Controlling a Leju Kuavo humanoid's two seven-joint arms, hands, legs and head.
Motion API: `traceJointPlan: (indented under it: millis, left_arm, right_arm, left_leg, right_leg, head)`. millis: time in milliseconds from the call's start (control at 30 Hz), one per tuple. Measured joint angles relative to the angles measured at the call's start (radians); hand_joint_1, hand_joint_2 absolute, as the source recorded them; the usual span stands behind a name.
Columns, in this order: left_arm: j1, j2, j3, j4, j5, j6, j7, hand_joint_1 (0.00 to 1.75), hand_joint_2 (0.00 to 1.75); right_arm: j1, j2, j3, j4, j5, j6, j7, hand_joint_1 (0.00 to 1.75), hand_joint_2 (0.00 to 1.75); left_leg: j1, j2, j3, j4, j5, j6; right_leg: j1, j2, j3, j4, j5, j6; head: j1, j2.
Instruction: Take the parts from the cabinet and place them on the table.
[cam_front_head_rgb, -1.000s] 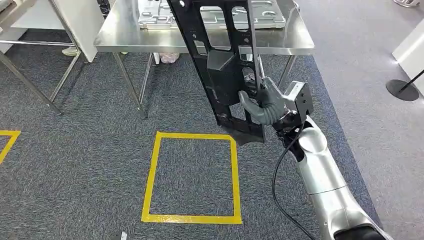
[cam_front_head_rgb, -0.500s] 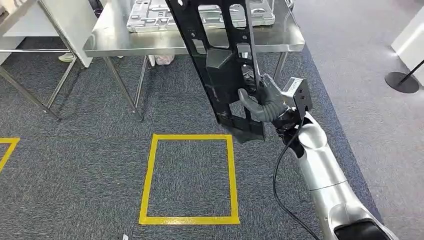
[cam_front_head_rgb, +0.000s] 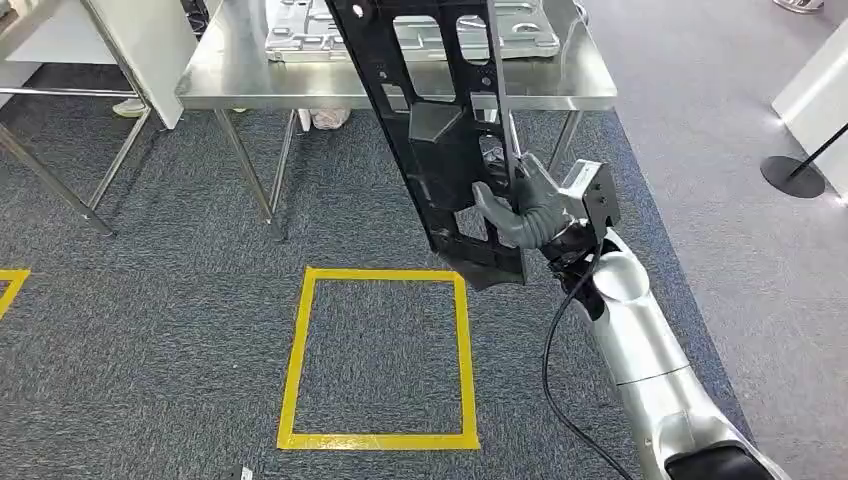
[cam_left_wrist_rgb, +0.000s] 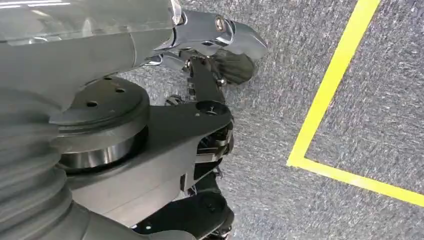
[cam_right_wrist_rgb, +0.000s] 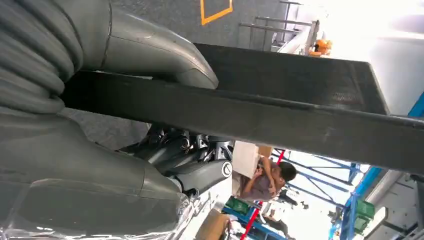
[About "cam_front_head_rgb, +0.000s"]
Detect white board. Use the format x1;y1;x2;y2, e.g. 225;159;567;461
82;0;201;131

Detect grey stamped metal panel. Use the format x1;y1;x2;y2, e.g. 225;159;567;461
264;0;562;65

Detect white cabinet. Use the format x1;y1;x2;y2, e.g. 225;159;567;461
771;19;848;201

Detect person's shoe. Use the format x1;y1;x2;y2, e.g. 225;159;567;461
771;0;827;15
110;97;149;120
309;107;353;132

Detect yellow tape floor square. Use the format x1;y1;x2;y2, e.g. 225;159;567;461
276;266;482;452

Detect barrier post with black base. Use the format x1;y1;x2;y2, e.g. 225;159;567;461
759;121;848;200

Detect black plastic car panel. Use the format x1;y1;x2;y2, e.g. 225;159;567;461
323;0;532;292

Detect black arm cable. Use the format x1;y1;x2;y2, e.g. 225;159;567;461
541;243;639;480

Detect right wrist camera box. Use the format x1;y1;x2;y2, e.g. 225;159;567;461
557;158;623;241

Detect steel frame table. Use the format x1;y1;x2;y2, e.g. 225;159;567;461
0;0;155;238

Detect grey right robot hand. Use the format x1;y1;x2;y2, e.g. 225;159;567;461
470;152;578;252

